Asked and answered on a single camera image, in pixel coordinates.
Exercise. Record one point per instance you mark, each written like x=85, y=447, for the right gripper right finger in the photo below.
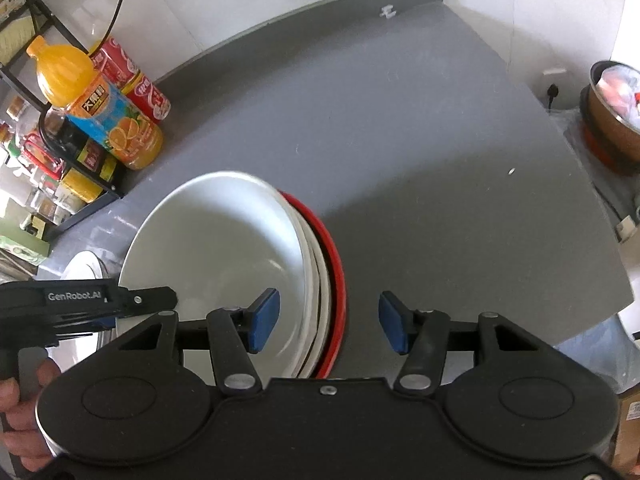
x=424, y=338

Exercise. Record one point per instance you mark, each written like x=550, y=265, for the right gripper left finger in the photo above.
x=230, y=336

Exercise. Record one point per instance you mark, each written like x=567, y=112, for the red bowl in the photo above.
x=338, y=310

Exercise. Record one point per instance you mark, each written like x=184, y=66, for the black metal kitchen rack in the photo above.
x=54, y=129

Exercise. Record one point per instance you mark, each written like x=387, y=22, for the person's left hand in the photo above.
x=24, y=438

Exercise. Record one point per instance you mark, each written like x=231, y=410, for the green box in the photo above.
x=26, y=247

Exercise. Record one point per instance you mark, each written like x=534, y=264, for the yellow label sauce bottle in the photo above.
x=87, y=189

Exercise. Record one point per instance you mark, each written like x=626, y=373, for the orange juice bottle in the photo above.
x=68, y=79

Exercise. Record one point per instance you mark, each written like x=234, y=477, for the red drink can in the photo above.
x=118, y=68

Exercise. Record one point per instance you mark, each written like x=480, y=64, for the metal bowl with trash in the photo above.
x=609, y=106

